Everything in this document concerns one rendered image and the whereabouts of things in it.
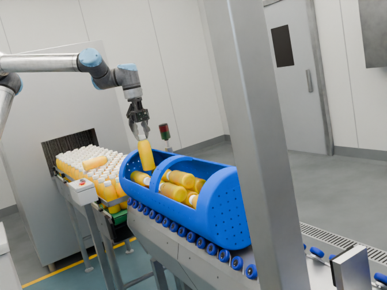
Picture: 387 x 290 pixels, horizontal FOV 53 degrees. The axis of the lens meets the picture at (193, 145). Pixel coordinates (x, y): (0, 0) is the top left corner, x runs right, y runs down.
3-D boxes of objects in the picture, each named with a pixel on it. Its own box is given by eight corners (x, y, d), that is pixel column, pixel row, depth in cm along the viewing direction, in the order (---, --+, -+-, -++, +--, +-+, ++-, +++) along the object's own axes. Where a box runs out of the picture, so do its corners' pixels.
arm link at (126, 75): (118, 65, 191) (137, 61, 189) (124, 90, 193) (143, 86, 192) (112, 65, 182) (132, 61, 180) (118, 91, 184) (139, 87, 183)
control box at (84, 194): (80, 206, 206) (75, 189, 204) (72, 199, 223) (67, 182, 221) (98, 200, 211) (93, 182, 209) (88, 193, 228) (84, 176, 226)
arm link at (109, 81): (88, 65, 186) (113, 60, 184) (99, 79, 196) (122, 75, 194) (87, 81, 181) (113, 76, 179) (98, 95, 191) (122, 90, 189)
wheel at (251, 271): (256, 266, 116) (261, 267, 117) (247, 261, 120) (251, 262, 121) (251, 281, 115) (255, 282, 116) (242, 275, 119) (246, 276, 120)
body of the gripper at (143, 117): (136, 123, 185) (131, 99, 183) (130, 123, 193) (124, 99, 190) (150, 120, 189) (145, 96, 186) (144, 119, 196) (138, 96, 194)
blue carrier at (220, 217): (214, 263, 129) (198, 183, 123) (124, 206, 205) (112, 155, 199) (277, 233, 142) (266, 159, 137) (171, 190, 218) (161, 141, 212)
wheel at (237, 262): (241, 258, 122) (246, 259, 123) (232, 253, 126) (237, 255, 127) (236, 271, 122) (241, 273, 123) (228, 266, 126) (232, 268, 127)
